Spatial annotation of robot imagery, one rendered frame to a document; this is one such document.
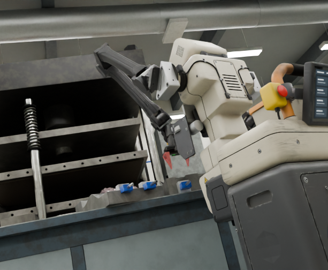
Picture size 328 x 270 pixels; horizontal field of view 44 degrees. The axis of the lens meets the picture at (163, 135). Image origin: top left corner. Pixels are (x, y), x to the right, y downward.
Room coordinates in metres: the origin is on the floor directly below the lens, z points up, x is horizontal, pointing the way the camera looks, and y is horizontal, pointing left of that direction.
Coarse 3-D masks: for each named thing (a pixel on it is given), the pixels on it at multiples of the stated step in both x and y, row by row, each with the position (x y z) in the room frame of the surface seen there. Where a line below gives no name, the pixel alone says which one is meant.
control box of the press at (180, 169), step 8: (160, 136) 2.73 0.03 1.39; (192, 136) 2.78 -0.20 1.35; (200, 136) 2.79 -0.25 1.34; (160, 144) 2.73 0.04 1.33; (200, 144) 2.79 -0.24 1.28; (160, 152) 2.79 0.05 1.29; (200, 152) 2.78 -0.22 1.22; (160, 160) 2.85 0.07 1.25; (176, 160) 2.74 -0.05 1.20; (184, 160) 2.75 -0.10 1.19; (192, 160) 2.77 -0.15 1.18; (200, 160) 2.78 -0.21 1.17; (168, 168) 2.73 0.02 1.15; (176, 168) 2.74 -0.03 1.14; (184, 168) 2.75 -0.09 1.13; (192, 168) 2.76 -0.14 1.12; (200, 168) 2.78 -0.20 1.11; (176, 176) 2.74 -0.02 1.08; (184, 176) 2.75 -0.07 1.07
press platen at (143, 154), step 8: (136, 152) 2.62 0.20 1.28; (144, 152) 2.64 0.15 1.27; (80, 160) 2.54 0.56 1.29; (88, 160) 2.55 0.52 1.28; (96, 160) 2.56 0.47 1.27; (104, 160) 2.58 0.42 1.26; (112, 160) 2.59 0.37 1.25; (120, 160) 2.60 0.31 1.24; (128, 160) 2.63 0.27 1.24; (144, 160) 2.72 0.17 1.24; (48, 168) 2.50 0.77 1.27; (56, 168) 2.51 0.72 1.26; (64, 168) 2.52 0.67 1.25; (72, 168) 2.53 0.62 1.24; (80, 168) 2.56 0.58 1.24; (0, 176) 2.43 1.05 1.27; (8, 176) 2.47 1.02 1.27; (16, 176) 2.45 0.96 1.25; (24, 176) 2.46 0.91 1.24; (32, 176) 2.49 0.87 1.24
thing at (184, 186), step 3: (186, 180) 1.79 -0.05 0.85; (177, 183) 1.80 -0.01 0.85; (180, 183) 1.76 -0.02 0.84; (183, 183) 1.75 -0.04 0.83; (186, 183) 1.73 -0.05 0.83; (189, 183) 1.75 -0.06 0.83; (177, 186) 1.81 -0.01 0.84; (180, 186) 1.77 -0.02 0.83; (183, 186) 1.75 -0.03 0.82; (186, 186) 1.75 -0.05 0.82; (189, 186) 1.75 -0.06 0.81; (180, 189) 1.78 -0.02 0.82; (183, 189) 1.77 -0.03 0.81; (186, 189) 1.79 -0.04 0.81; (189, 189) 1.79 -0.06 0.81; (180, 192) 1.78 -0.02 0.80
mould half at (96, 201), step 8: (112, 192) 1.67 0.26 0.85; (120, 192) 1.69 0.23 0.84; (128, 192) 1.71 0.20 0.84; (136, 192) 1.73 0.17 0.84; (144, 192) 1.74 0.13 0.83; (152, 192) 1.76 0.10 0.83; (160, 192) 1.78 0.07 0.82; (88, 200) 1.89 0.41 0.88; (96, 200) 1.79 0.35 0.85; (104, 200) 1.70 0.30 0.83; (112, 200) 1.67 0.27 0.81; (120, 200) 1.69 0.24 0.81; (128, 200) 1.70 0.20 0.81; (136, 200) 1.72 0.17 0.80; (80, 208) 2.01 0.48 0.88; (88, 208) 1.90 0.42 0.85; (96, 208) 1.80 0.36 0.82
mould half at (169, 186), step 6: (192, 174) 1.86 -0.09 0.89; (198, 174) 1.86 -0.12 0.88; (168, 180) 1.83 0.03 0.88; (174, 180) 1.84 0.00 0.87; (180, 180) 1.85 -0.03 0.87; (192, 180) 1.86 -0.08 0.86; (198, 180) 1.86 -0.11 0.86; (168, 186) 1.83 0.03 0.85; (174, 186) 1.84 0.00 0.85; (192, 186) 1.86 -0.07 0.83; (198, 186) 1.86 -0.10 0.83; (168, 192) 1.85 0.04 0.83; (174, 192) 1.84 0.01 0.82
